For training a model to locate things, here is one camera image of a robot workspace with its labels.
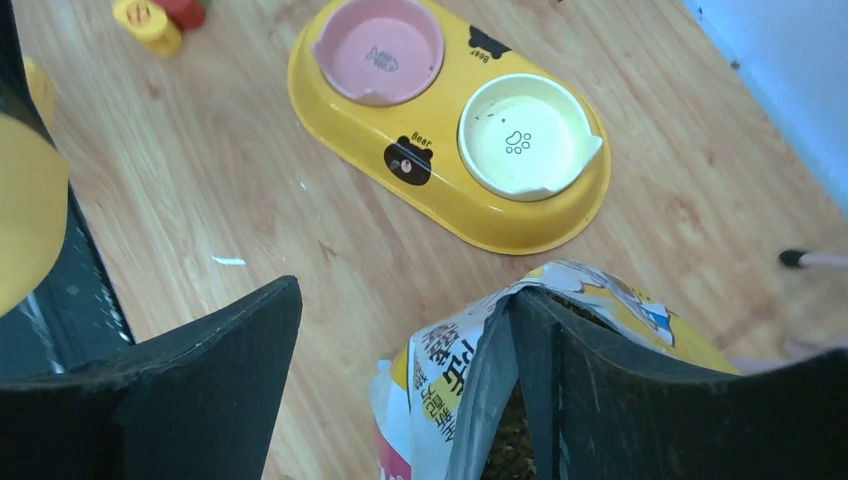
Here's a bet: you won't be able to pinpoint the yellow toy block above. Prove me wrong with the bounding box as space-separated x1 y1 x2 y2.
112 0 182 57

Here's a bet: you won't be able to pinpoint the pink bowl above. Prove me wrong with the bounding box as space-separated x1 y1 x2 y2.
311 0 445 107

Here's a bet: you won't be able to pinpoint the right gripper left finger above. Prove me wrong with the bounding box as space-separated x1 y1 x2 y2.
1 276 302 479

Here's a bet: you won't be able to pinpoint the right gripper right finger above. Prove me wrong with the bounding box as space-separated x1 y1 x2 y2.
510 289 847 479

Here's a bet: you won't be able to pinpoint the cream bowl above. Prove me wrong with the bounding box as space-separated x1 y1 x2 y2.
457 73 604 202

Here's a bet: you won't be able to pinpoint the yellow double pet feeder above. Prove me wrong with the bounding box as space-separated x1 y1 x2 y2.
288 1 612 255

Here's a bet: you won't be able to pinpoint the pink music stand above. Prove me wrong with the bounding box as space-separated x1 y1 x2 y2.
778 249 847 361

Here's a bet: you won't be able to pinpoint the yellow plastic scoop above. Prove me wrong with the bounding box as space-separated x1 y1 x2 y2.
1 56 70 314

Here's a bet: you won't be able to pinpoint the pet food bag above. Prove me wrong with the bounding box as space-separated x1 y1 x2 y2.
369 260 738 479

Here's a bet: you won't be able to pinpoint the red toy block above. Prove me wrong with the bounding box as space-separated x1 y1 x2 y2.
156 0 206 31

